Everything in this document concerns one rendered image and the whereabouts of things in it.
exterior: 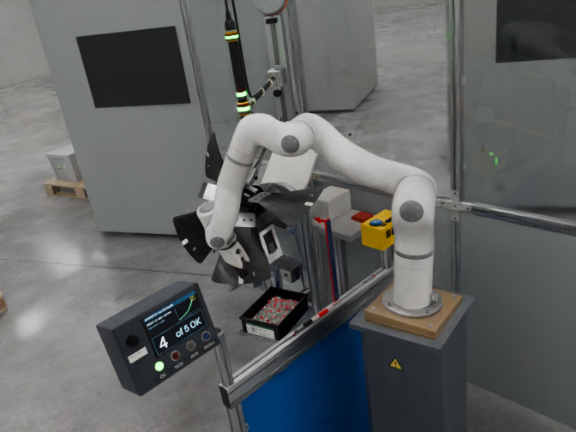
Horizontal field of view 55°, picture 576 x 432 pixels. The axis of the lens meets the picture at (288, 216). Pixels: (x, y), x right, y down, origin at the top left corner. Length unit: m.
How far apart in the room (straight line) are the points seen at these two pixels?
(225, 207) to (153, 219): 3.11
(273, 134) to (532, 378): 1.66
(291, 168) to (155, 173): 2.39
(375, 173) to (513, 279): 1.03
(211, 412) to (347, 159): 1.75
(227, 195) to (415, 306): 0.69
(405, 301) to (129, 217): 3.55
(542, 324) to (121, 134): 3.42
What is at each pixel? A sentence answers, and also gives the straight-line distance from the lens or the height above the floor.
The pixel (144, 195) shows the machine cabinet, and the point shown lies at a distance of 4.79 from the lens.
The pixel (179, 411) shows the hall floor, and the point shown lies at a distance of 3.05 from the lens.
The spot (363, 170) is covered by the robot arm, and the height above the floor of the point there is 1.42.
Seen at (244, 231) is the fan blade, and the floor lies 1.09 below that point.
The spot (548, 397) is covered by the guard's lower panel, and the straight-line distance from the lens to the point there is 2.75.
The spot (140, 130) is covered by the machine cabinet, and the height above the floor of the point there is 0.98.
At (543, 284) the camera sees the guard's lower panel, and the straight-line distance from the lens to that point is 2.43.
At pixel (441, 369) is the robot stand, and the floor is 0.82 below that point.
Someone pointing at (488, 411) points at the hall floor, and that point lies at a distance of 2.87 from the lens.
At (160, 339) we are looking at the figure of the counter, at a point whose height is 1.17.
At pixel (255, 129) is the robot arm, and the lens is 1.68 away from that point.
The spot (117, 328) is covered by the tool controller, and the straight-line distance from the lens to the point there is 1.42.
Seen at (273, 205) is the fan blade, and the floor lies 1.20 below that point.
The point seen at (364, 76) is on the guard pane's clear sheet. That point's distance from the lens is 2.54.
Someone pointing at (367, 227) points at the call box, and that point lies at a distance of 2.09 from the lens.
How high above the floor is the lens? 1.98
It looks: 24 degrees down
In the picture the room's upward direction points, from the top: 8 degrees counter-clockwise
